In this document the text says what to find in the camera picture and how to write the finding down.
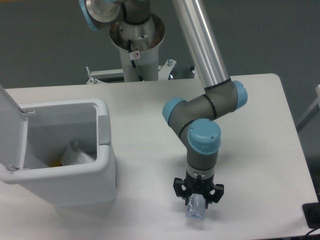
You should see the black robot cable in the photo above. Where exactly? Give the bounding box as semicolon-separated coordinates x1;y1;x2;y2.
127;39;146;82

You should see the white plastic trash can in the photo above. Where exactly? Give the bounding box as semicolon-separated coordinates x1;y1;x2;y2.
0;96;117;207

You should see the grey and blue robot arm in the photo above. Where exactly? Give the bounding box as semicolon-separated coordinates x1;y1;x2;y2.
79;0;248;205

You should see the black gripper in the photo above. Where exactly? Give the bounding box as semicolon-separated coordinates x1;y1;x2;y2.
173;172;225;208

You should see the black device at table edge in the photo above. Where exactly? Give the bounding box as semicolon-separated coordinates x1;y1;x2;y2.
302;202;320;229

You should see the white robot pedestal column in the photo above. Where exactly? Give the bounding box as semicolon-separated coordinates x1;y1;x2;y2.
109;13;165;82

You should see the clear plastic water bottle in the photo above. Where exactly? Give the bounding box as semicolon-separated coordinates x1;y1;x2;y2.
185;193;206;220

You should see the white metal base frame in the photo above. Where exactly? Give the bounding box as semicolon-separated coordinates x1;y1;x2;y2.
85;58;201;85

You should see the yellow trash item in can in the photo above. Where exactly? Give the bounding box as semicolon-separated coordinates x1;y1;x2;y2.
49;159;62;168

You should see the white furniture at right edge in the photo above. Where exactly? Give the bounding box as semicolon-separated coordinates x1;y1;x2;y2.
295;84;320;133

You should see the clear plastic wrapper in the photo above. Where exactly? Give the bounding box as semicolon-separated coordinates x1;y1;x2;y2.
61;141;95;166

